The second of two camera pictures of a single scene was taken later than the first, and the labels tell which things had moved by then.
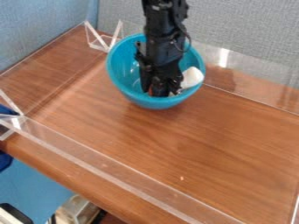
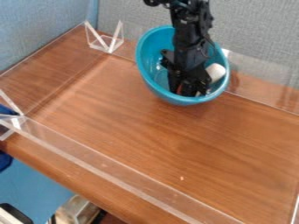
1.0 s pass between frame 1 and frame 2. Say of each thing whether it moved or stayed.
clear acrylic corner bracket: stayed
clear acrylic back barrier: stayed
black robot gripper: moved
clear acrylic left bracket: stayed
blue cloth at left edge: stayed
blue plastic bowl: moved
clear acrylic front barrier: stayed
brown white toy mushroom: moved
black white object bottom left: stayed
